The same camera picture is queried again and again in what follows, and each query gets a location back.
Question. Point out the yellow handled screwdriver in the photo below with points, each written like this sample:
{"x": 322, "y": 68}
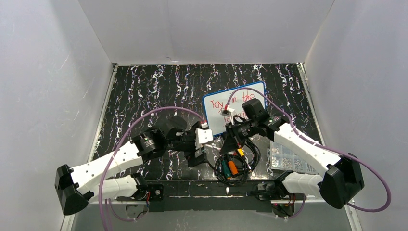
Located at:
{"x": 240, "y": 152}

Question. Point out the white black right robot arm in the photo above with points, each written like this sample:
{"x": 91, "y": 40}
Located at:
{"x": 337, "y": 179}

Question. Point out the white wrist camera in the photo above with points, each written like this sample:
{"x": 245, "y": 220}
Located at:
{"x": 203, "y": 134}
{"x": 228, "y": 113}

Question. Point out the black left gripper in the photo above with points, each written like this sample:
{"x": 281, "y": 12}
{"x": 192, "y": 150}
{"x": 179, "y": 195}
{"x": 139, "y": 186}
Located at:
{"x": 192, "y": 145}

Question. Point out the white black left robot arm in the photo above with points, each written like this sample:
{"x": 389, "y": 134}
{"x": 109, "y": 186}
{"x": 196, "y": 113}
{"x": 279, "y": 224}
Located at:
{"x": 78, "y": 186}

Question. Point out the orange handled screwdriver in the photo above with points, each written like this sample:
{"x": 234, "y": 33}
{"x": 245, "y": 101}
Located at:
{"x": 232, "y": 168}

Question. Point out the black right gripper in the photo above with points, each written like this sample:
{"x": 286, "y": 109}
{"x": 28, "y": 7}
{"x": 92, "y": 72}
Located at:
{"x": 231, "y": 134}

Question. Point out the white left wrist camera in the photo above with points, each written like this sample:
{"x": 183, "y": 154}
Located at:
{"x": 203, "y": 134}

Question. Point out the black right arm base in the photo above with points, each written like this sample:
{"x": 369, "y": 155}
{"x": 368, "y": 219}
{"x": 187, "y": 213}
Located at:
{"x": 285, "y": 205}

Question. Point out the red capped whiteboard marker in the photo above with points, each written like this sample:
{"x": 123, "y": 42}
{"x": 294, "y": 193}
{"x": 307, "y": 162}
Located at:
{"x": 213, "y": 147}

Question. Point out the green handled screwdriver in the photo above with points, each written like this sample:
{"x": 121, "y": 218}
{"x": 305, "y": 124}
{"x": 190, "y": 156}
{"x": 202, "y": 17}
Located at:
{"x": 225, "y": 169}

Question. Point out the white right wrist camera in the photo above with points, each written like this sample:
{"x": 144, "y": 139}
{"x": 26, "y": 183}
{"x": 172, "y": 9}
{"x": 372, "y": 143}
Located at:
{"x": 228, "y": 113}

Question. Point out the clear plastic screw box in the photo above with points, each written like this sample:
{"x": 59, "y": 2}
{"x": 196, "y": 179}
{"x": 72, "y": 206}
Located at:
{"x": 282, "y": 158}

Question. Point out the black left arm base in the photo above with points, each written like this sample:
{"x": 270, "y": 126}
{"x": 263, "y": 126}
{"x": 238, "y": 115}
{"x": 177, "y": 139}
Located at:
{"x": 143, "y": 198}

